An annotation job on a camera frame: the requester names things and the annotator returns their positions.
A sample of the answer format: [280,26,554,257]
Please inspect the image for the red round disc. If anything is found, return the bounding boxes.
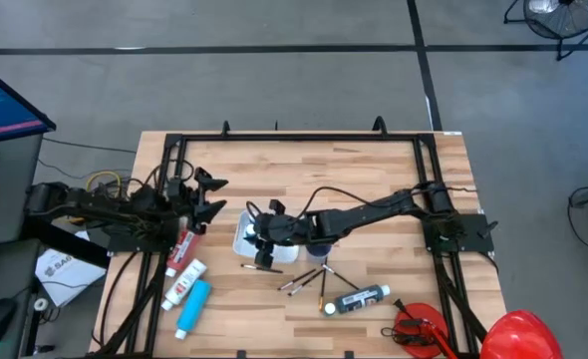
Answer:
[392,301,458,359]

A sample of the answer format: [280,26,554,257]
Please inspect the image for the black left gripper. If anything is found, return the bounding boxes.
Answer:
[166,167,230,235]

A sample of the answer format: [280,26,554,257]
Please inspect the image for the yellow cable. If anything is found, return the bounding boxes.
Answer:
[85,170,124,193]

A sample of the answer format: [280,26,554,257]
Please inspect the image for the black brush wide silver ferrule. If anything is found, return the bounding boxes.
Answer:
[287,269,325,297]

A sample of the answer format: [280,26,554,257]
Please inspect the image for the black brush fluffy bristles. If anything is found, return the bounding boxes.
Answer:
[277,268,318,292]

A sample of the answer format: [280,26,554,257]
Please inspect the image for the red hard hat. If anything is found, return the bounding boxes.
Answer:
[479,309,565,359]

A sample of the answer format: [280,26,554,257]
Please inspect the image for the thin black silver brush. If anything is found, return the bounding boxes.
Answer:
[320,263,361,292]

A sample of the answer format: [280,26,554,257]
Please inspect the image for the teal paint bottle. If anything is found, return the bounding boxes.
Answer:
[173,278,213,341]

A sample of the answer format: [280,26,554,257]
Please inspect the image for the dark grey paint bottle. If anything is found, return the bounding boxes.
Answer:
[333,283,392,316]

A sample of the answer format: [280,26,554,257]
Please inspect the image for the black floor fan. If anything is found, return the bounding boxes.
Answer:
[502,0,588,63]

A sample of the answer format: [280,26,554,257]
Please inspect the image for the black brush dark bristles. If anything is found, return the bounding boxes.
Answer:
[239,263,285,274]

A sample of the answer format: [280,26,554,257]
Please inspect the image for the computer monitor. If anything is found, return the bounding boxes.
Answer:
[0,59,58,148]

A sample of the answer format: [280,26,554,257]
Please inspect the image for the white paint tube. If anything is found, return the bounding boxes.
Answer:
[159,257,208,312]

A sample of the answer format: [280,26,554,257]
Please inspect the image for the black cable with plug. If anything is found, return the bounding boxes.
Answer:
[380,297,428,348]

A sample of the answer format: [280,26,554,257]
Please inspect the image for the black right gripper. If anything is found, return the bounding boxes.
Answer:
[242,198,310,267]

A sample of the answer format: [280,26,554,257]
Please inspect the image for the lilac plastic cup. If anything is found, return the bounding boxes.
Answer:
[304,241,333,265]

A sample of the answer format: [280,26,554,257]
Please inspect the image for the white plastic bin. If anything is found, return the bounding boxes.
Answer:
[231,208,301,265]

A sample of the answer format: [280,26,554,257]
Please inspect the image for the white printed box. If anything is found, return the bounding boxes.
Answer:
[34,229,108,308]

